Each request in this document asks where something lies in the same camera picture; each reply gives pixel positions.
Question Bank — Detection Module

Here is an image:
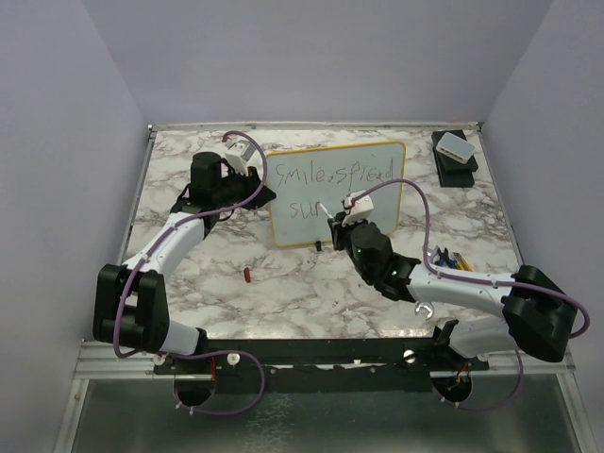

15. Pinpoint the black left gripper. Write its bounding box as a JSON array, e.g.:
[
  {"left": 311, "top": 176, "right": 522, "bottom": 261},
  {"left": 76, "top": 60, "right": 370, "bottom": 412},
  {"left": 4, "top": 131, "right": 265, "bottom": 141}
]
[{"left": 214, "top": 163, "right": 277, "bottom": 210}]

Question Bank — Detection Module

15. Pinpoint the yellow framed whiteboard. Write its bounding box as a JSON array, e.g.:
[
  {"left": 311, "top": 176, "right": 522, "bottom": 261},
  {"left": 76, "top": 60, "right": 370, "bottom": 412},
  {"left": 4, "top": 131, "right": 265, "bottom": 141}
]
[{"left": 266, "top": 141, "right": 406, "bottom": 247}]

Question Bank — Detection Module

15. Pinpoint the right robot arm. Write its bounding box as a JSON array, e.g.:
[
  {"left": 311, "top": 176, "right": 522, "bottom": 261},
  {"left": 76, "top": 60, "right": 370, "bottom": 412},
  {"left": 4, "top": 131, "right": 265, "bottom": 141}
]
[{"left": 327, "top": 213, "right": 578, "bottom": 369}]

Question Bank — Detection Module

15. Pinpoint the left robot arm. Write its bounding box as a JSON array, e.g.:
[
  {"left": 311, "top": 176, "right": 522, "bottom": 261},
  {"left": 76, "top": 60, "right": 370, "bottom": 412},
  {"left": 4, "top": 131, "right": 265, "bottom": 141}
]
[{"left": 93, "top": 140, "right": 277, "bottom": 373}]

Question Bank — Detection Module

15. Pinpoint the silver open-end wrench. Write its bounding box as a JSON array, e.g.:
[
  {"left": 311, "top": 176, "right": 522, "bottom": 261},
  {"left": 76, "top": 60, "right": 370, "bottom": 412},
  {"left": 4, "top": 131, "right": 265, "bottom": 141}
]
[{"left": 414, "top": 301, "right": 434, "bottom": 320}]

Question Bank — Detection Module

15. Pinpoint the lower black box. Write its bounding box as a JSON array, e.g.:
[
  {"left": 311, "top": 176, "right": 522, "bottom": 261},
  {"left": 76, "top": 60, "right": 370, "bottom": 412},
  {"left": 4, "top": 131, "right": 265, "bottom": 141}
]
[{"left": 436, "top": 159, "right": 478, "bottom": 188}]

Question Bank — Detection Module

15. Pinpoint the black box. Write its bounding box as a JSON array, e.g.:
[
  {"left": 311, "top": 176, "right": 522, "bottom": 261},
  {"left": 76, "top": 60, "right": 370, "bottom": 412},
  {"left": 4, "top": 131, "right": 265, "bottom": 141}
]
[
  {"left": 431, "top": 129, "right": 478, "bottom": 174},
  {"left": 436, "top": 159, "right": 478, "bottom": 188}
]

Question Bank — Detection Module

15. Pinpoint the upper black box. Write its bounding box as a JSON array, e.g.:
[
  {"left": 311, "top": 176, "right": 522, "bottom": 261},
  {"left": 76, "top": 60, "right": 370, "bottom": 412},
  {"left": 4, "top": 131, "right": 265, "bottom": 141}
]
[{"left": 431, "top": 129, "right": 478, "bottom": 174}]

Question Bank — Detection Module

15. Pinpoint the yellow utility knife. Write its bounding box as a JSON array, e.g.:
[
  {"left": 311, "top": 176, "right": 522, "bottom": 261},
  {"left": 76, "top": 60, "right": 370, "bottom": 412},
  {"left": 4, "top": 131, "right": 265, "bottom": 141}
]
[{"left": 453, "top": 252, "right": 473, "bottom": 272}]

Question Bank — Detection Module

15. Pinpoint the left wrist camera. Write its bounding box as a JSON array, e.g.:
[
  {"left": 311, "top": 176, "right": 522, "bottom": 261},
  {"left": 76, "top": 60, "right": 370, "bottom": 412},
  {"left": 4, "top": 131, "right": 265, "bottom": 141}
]
[{"left": 225, "top": 138, "right": 255, "bottom": 176}]

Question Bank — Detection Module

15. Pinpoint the blue handled tool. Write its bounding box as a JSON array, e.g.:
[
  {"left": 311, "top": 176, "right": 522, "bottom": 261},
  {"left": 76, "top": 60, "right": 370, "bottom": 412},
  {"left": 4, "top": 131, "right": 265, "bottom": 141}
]
[{"left": 433, "top": 247, "right": 456, "bottom": 268}]

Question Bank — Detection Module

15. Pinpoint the white network switch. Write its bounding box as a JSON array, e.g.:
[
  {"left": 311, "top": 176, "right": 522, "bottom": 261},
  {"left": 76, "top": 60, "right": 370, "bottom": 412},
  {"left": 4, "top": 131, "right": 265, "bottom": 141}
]
[{"left": 435, "top": 132, "right": 476, "bottom": 164}]

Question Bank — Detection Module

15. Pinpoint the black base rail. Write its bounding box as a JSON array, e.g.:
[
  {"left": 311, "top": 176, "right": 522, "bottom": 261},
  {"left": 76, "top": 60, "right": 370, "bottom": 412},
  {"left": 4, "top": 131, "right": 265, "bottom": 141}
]
[{"left": 155, "top": 320, "right": 492, "bottom": 395}]

